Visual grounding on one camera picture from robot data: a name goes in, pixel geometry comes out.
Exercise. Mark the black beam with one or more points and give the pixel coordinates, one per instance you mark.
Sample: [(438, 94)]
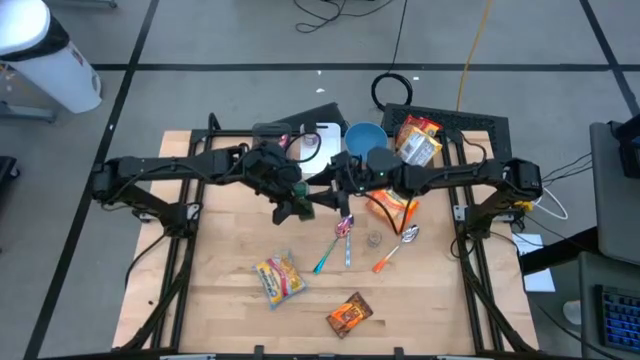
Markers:
[(560, 252)]

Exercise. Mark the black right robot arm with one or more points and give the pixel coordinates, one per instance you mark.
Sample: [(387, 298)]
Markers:
[(450, 175)]

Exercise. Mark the brown orange snack pouch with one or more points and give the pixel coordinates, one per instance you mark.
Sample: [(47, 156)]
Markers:
[(350, 315)]

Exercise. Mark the red ramen packet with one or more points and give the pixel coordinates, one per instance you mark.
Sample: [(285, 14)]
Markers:
[(415, 124)]

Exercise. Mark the white computer mouse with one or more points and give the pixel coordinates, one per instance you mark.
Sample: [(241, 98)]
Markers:
[(572, 312)]

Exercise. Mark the yellow connector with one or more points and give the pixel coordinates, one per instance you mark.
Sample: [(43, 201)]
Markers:
[(525, 205)]

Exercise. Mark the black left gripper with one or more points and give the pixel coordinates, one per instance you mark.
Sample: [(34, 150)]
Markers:
[(272, 172)]

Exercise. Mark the grey furniture foot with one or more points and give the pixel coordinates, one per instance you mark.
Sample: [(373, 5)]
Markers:
[(30, 116)]

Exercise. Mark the yellow and silver ramen packet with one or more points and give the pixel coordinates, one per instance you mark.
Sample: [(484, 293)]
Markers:
[(420, 147)]

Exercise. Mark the grey desk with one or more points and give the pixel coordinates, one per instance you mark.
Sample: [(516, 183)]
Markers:
[(587, 310), (615, 215)]

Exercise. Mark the spice bottle purple label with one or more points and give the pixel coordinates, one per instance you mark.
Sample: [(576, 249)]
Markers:
[(311, 129)]

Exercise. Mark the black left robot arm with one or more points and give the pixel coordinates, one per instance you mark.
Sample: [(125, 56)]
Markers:
[(160, 167)]

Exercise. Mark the yellow blue ramen packet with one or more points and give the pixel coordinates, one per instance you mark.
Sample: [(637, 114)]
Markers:
[(280, 282)]

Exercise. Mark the blue bowl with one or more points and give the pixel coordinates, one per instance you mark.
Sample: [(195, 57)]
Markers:
[(362, 140)]

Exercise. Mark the small cork-stoppered glass jar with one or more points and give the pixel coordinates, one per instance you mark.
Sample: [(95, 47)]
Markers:
[(374, 239)]

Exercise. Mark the right grey bin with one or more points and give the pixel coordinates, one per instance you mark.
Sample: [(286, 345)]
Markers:
[(470, 122)]

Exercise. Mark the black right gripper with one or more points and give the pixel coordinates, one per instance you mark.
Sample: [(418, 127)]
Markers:
[(350, 175)]

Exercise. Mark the black slanted panel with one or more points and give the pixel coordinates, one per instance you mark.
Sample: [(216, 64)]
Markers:
[(325, 114)]

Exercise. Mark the black electronic box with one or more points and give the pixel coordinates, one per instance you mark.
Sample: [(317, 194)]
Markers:
[(631, 150)]

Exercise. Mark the orange ramen packet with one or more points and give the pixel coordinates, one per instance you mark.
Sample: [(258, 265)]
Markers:
[(385, 205)]

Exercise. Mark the white paper sheet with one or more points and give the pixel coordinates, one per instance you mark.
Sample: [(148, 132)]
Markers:
[(524, 245), (539, 282)]

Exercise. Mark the black table clamp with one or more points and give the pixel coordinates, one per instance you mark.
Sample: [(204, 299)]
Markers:
[(399, 352), (259, 351)]

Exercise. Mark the backlit keyboard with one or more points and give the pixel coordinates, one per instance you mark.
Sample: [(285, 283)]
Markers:
[(620, 320)]

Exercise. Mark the grey plastic bin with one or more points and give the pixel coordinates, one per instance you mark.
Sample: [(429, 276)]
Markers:
[(270, 131)]

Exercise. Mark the white plastic bin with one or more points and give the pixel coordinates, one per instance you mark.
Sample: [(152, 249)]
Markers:
[(330, 137)]

